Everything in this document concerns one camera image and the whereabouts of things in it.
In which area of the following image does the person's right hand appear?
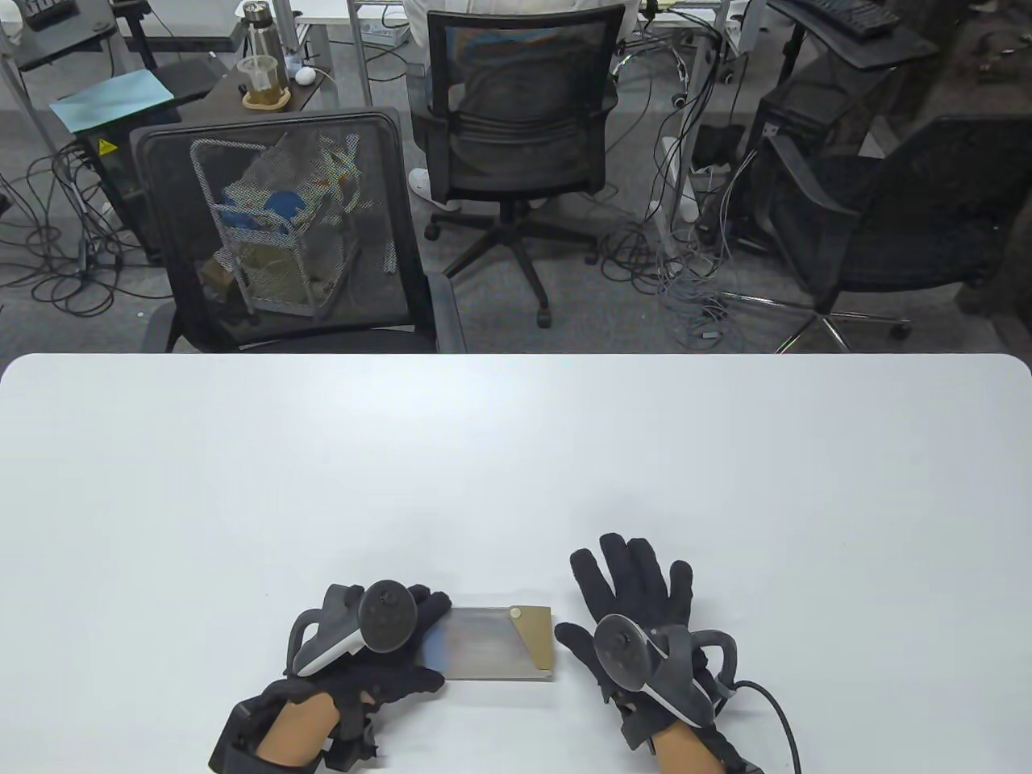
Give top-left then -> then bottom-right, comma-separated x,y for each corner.
555,532 -> 739,755

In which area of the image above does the person's left hand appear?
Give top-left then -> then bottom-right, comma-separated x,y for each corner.
262,582 -> 452,771

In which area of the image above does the beige pull-out pencil case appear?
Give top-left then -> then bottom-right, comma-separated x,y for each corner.
419,605 -> 557,682

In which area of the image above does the person's left forearm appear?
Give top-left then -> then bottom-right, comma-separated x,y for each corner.
258,692 -> 339,767

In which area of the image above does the person's right forearm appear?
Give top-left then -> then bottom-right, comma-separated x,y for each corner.
651,722 -> 726,774

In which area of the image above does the grey hand tracker controller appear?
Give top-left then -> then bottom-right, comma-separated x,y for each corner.
594,614 -> 739,724
284,582 -> 420,678

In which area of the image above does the black mesh-back chair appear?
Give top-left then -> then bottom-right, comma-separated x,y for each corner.
131,107 -> 467,354

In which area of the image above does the black swivel office chair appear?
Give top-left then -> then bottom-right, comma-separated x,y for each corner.
410,4 -> 622,329

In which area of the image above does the black chair chrome base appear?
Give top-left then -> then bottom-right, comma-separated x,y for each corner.
722,113 -> 1032,354

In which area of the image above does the black cabinet yellow label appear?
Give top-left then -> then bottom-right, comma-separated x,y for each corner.
81,129 -> 170,263

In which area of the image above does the black keyboard desk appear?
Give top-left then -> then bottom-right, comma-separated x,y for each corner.
766,0 -> 944,69

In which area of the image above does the dark brown side desk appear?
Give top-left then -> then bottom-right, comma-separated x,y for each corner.
206,60 -> 323,122

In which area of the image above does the black keyboard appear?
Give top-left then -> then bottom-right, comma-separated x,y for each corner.
794,0 -> 900,40

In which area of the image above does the clear plastic cup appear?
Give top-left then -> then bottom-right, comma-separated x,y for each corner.
237,55 -> 283,104

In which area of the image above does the black flat tray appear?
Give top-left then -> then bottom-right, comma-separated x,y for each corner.
153,58 -> 227,102

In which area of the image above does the teal folder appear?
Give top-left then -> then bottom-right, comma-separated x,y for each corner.
50,69 -> 176,134

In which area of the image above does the steel water bottle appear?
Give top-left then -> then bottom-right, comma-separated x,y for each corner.
242,2 -> 279,65

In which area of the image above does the black stand desk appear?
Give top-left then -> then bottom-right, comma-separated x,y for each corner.
16,0 -> 118,69

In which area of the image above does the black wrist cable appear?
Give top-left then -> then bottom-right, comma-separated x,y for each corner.
730,681 -> 803,774

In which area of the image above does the tangle of grey floor cables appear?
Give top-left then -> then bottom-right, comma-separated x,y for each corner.
601,218 -> 775,347

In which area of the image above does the white wire mesh cart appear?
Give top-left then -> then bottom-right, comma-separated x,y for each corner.
190,133 -> 376,319

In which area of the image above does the tangle of black floor cables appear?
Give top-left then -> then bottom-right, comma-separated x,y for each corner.
0,137 -> 174,319

